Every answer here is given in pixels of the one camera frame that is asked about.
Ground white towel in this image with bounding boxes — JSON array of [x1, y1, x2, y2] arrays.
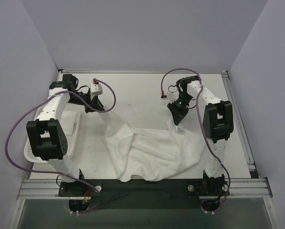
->
[[60, 110, 77, 135], [100, 112, 205, 182]]

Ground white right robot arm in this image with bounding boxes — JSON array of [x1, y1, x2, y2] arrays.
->
[[167, 75, 234, 196]]

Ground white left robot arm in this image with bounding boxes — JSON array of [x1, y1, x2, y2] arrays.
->
[[26, 74, 104, 197]]

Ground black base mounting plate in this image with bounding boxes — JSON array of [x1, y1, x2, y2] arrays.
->
[[58, 179, 229, 211]]

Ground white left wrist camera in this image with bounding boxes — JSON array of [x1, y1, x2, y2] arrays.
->
[[90, 83, 103, 97]]

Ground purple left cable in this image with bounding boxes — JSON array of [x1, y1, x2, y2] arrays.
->
[[4, 80, 117, 213]]

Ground purple cable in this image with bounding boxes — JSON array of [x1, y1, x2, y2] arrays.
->
[[4, 80, 117, 213], [160, 68, 231, 213]]

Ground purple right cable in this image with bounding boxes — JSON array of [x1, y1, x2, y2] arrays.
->
[[160, 68, 231, 213]]

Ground aluminium front rail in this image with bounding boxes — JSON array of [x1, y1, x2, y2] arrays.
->
[[17, 178, 273, 199]]

